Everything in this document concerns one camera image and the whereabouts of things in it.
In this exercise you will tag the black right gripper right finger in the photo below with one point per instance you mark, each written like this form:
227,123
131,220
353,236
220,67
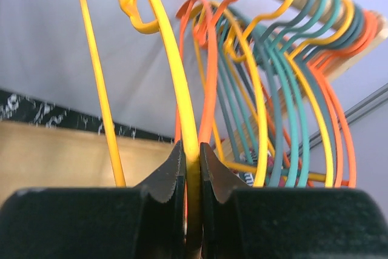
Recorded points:
247,222

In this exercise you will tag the orange hanger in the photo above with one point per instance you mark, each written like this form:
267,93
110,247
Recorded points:
205,34

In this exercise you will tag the yellow hanger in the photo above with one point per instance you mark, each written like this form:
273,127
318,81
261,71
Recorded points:
261,112
188,127

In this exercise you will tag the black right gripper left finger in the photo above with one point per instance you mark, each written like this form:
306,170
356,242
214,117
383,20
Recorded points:
145,221

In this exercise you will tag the bundle of empty hangers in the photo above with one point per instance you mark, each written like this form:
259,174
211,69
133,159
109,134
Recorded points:
337,29

